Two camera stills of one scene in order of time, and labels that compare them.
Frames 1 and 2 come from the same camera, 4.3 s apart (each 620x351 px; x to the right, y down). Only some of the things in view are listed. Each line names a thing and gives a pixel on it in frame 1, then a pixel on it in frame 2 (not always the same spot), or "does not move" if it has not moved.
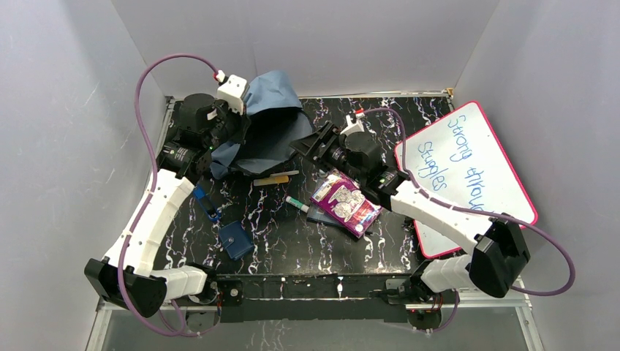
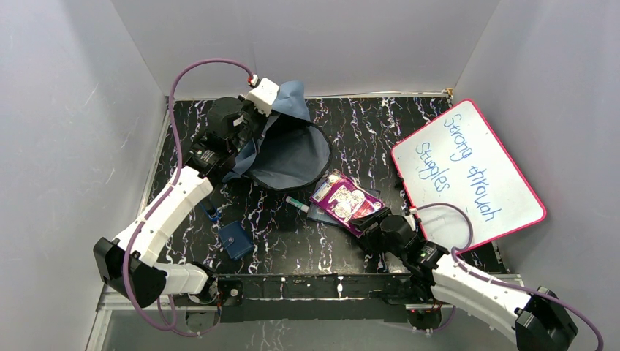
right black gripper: (329, 134) to (363, 223)
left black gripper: (235, 129) to (253, 121)
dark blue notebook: (318, 213) does not move
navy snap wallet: (235, 240) does not move
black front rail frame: (310, 297) does not move
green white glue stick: (297, 204) does not move
